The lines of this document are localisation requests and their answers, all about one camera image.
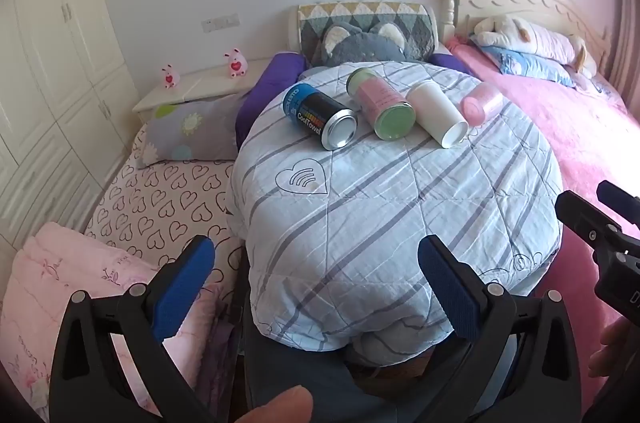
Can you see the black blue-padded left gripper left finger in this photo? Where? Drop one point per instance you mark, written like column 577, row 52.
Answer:
column 88, row 383

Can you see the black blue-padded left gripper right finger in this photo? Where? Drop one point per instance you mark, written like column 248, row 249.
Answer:
column 521, row 365

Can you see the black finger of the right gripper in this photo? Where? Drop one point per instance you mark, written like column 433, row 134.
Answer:
column 587, row 221

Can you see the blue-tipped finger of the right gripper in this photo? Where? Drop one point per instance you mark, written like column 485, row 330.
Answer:
column 621, row 202

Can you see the blue and black tin cup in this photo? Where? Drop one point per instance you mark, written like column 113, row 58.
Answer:
column 335, row 124

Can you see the pink plastic cup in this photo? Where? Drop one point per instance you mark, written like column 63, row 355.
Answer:
column 483, row 103

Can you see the white paper cup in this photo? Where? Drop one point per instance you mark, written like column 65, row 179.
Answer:
column 437, row 114

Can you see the person's right hand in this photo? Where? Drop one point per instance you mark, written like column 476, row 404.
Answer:
column 613, row 340

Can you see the person's left hand thumb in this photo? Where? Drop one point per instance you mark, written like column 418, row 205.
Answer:
column 293, row 406

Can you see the pink bed cover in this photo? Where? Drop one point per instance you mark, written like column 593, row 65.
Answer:
column 594, row 139

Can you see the pink folded blanket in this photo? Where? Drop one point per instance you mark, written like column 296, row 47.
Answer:
column 52, row 265

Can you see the light blue pillow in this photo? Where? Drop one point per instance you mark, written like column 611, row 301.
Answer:
column 525, row 64

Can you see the heart patterned bed sheet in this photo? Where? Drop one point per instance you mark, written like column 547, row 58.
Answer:
column 153, row 213

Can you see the white plush dog toy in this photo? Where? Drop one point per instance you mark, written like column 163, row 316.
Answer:
column 516, row 34

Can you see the cream wooden headboard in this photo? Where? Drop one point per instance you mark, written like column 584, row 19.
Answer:
column 459, row 17

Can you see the pink and green tin can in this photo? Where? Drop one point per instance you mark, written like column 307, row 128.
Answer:
column 390, row 115

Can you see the light blue striped quilt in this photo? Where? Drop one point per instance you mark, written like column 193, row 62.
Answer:
column 332, row 236

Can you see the diamond patterned quilted cushion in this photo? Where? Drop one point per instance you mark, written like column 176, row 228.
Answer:
column 308, row 24

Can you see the white wardrobe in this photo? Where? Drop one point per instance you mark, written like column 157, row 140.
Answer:
column 67, row 123

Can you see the grey flower patterned pillow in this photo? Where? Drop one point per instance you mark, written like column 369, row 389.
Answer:
column 201, row 130

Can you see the grey cat plush toy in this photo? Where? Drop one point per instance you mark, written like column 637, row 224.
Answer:
column 346, row 43

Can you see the left pink rabbit figurine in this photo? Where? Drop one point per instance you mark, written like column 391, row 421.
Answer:
column 171, row 76

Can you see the pink rabbit figurine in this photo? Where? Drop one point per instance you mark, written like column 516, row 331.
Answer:
column 171, row 76
column 237, row 64

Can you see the white bedside table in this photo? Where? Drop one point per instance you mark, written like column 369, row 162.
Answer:
column 205, row 84

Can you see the purple pillow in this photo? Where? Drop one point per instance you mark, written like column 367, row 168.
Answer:
column 282, row 72

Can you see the right pink rabbit figurine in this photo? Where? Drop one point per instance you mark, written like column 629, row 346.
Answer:
column 237, row 64

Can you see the wall socket panel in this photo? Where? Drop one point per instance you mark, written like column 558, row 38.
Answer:
column 220, row 23

